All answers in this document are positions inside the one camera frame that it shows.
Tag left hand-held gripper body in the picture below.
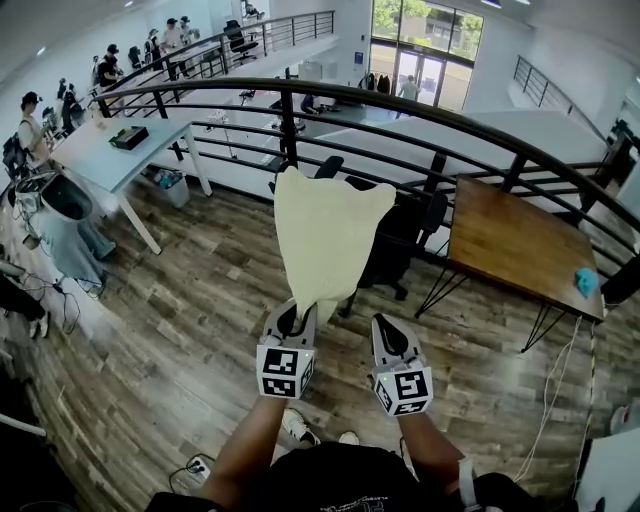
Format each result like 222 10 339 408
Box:
256 327 317 401

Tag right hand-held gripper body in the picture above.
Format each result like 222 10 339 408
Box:
370 349 434 418

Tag cream yellow clothing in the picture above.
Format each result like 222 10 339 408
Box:
273 166 398 327

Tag black office chair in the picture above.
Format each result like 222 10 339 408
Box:
268 155 450 319

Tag person's right forearm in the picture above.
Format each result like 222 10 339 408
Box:
397 412 467 482

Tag person's left forearm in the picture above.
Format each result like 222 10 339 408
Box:
198 393 290 507

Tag grey shell chair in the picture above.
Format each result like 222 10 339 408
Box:
38 171 97 222

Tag black swivel chair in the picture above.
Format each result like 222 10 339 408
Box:
222 19 260 67

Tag person's black shirt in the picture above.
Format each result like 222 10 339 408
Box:
198 441 594 512

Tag white power strip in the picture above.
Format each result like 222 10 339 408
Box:
186 454 213 484

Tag brown wooden table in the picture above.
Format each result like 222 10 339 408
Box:
414 174 607 354

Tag clear plastic bin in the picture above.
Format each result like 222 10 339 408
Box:
153 169 192 209

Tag blue crumpled cloth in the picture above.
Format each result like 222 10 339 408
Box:
573 267 601 300

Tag light denim jeans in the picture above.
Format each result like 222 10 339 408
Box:
35 213 117 297

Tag black curved metal railing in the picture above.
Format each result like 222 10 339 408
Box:
93 76 640 281

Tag black open box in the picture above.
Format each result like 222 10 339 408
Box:
108 125 151 152

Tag white long table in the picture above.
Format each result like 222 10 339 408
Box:
48 118 214 257

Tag black mezzanine railing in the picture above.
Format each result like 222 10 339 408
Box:
94 9 337 119

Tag glass entrance door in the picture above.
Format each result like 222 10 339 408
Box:
369 0 485 112

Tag black stair railing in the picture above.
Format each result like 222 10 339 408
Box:
513 54 604 132

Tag white wrist strap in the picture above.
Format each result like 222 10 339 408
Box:
458 457 484 512

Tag white floor cable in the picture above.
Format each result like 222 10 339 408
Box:
513 314 585 482

